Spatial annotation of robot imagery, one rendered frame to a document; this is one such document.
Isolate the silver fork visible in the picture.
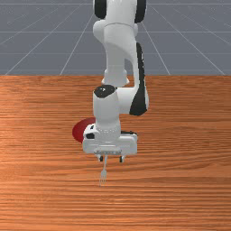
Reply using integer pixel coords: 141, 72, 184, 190
98, 154, 109, 187

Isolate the red plate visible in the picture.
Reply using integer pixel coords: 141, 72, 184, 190
71, 117, 97, 144

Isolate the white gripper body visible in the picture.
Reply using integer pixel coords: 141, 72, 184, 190
82, 124, 139, 157

